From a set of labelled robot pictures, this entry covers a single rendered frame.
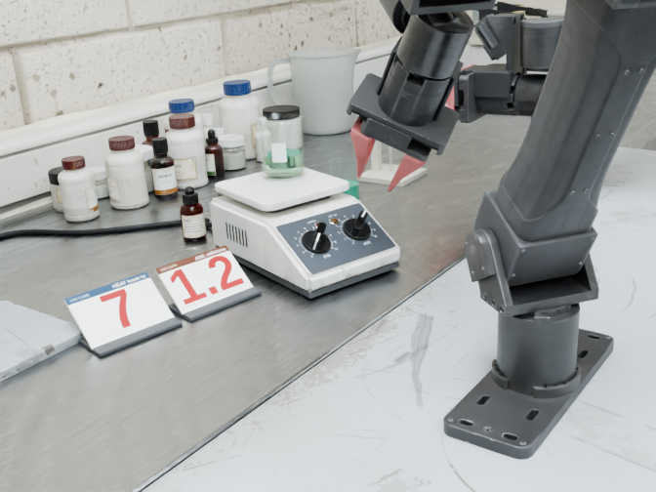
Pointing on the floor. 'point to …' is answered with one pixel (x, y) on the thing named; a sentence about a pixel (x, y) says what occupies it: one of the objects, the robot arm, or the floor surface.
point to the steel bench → (401, 204)
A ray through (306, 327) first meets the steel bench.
